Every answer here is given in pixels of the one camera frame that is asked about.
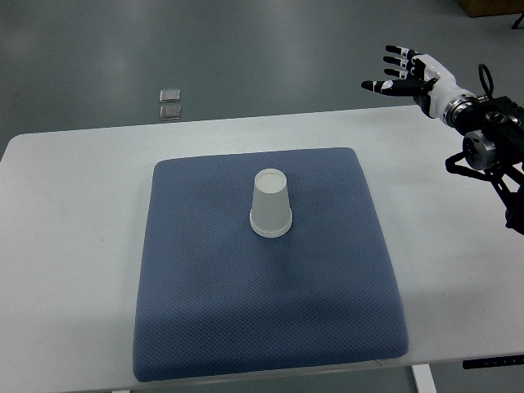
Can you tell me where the white paper cup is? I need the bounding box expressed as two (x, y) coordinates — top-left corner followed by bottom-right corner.
(251, 223), (292, 238)
(250, 168), (292, 231)

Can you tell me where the white table leg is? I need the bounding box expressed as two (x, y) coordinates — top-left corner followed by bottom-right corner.
(411, 364), (437, 393)

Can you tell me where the blue textured cushion mat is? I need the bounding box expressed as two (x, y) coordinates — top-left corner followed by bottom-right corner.
(133, 147), (409, 382)

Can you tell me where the upper metal floor plate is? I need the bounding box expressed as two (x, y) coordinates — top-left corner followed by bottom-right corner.
(159, 88), (181, 103)

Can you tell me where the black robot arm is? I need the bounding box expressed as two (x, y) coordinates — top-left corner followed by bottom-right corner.
(445, 96), (523, 234)

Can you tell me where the black table control panel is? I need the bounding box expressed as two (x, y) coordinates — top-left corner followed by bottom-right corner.
(462, 355), (524, 370)

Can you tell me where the brown cardboard box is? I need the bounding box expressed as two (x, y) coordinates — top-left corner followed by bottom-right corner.
(458, 0), (523, 17)

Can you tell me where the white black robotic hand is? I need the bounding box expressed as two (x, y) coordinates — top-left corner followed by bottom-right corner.
(361, 45), (477, 123)

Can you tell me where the black looped cable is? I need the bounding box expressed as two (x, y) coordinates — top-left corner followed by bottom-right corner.
(477, 63), (495, 102)

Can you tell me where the lower metal floor plate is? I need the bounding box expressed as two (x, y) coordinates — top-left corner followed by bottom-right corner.
(160, 105), (182, 121)

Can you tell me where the black tripod leg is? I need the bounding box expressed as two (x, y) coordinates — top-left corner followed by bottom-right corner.
(511, 13), (524, 29)

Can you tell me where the metal floor plate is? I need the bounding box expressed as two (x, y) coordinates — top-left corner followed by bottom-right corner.
(160, 105), (182, 121)
(159, 88), (181, 103)

